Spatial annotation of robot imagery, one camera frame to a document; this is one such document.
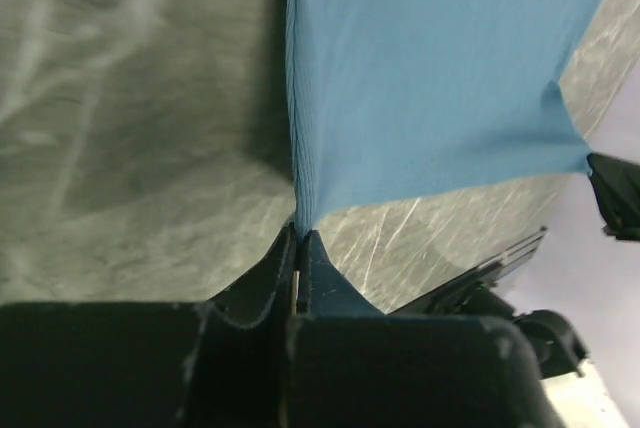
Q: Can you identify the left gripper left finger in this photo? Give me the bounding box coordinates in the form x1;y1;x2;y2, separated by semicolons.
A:
1;227;296;427

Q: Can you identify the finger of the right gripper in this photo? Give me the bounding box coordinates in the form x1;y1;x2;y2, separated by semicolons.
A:
587;152;640;241

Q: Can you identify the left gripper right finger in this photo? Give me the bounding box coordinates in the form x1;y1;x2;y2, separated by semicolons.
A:
284;231;562;427

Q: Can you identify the plain blue tank top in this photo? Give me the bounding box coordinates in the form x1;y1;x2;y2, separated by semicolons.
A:
285;0;601;235

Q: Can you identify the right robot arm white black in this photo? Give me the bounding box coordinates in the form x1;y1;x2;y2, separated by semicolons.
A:
507;153;639;427

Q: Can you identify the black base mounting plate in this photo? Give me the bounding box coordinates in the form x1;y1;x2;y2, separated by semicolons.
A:
390;226;547;315

